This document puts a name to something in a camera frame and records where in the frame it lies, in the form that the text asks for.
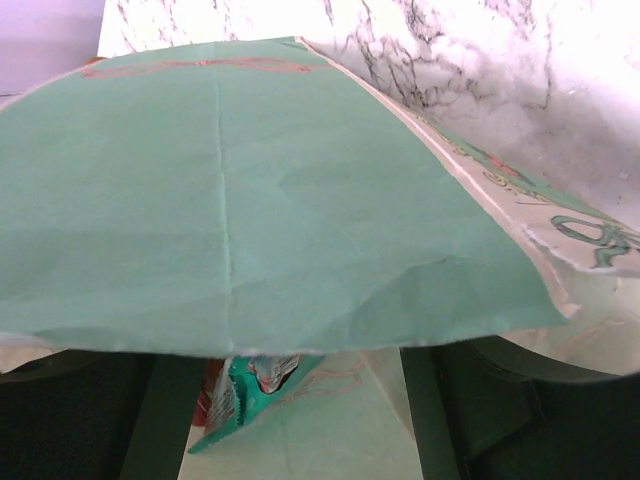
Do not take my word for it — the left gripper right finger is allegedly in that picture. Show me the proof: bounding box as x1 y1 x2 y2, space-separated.
400 337 639 479

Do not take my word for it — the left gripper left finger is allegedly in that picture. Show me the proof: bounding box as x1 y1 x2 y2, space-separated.
1 350 206 479

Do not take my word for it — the teal tissue snack pack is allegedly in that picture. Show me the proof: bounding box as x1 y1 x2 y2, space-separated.
188 354 323 454

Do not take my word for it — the green paper gift bag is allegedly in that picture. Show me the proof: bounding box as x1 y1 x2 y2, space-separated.
1 38 639 479

